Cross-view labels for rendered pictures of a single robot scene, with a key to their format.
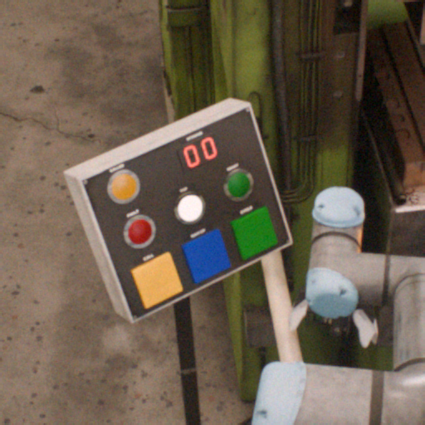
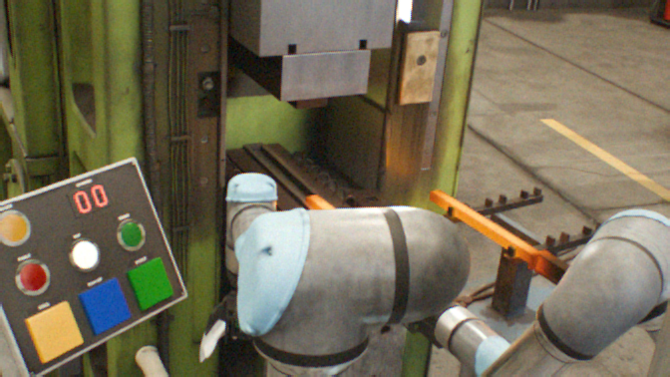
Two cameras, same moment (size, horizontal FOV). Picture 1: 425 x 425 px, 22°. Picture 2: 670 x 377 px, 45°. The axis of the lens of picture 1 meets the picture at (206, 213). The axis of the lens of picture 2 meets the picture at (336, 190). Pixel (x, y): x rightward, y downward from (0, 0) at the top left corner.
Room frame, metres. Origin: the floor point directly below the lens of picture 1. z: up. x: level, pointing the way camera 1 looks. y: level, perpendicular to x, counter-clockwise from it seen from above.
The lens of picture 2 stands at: (0.08, 0.18, 1.81)
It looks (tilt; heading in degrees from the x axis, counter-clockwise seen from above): 25 degrees down; 334
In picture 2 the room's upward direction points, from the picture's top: 5 degrees clockwise
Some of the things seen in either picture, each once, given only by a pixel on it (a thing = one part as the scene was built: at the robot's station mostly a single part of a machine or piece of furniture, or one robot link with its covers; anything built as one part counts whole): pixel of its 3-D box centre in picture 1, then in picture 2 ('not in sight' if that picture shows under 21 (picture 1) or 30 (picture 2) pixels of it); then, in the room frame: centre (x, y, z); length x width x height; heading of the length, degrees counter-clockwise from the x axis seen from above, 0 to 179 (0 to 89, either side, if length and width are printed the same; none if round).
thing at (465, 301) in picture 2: not in sight; (514, 278); (1.55, -1.11, 0.70); 0.60 x 0.04 x 0.01; 105
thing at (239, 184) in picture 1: (238, 185); (131, 234); (1.38, -0.06, 1.09); 0.05 x 0.03 x 0.04; 94
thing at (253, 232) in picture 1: (253, 232); (149, 283); (1.34, -0.08, 1.01); 0.07 x 0.05 x 0.07; 119
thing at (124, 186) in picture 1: (124, 187); (13, 227); (1.32, 0.14, 1.16); 0.05 x 0.03 x 0.04; 94
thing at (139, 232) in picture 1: (139, 232); (33, 277); (1.28, 0.12, 1.09); 0.05 x 0.03 x 0.04; 94
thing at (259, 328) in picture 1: (264, 324); not in sight; (1.62, -0.12, 0.36); 0.09 x 0.07 x 0.12; 94
